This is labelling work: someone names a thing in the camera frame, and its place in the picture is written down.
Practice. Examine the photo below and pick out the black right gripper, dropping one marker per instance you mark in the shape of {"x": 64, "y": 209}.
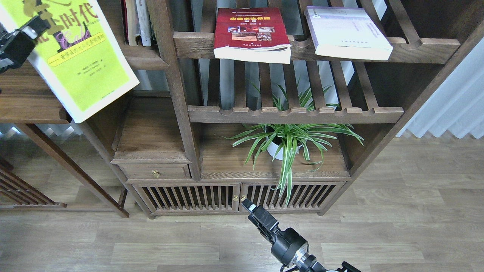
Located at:
{"x": 287, "y": 245}

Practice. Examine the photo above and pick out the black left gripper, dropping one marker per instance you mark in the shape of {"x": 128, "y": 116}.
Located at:
{"x": 17, "y": 45}

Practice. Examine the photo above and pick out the yellow green cover book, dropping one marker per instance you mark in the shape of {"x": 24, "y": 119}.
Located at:
{"x": 77, "y": 55}

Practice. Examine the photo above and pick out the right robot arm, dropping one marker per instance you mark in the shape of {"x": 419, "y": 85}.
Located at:
{"x": 306, "y": 263}

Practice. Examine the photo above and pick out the green spider plant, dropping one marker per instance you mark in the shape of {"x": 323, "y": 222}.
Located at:
{"x": 290, "y": 137}

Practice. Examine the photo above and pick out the dark red upright book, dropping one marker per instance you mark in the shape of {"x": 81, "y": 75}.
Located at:
{"x": 125, "y": 22}

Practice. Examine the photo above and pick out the dark wooden bookshelf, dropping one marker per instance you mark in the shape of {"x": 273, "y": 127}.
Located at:
{"x": 184, "y": 134}

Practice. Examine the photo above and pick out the brass drawer knob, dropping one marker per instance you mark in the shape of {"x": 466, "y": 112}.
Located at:
{"x": 156, "y": 174}

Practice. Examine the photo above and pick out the beige upright book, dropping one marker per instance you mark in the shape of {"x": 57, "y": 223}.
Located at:
{"x": 133, "y": 23}

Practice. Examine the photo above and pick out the white upright book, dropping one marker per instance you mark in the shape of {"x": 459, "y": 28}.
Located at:
{"x": 144, "y": 23}

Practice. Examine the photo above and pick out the wooden slatted rack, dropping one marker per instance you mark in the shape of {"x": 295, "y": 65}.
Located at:
{"x": 21, "y": 193}

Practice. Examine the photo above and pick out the red cover book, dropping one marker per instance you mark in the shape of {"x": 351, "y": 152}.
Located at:
{"x": 251, "y": 35}

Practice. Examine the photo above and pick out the white lavender book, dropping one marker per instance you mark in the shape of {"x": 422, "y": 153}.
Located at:
{"x": 346, "y": 33}

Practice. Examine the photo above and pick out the white curtain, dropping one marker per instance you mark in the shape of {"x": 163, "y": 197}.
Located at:
{"x": 457, "y": 106}

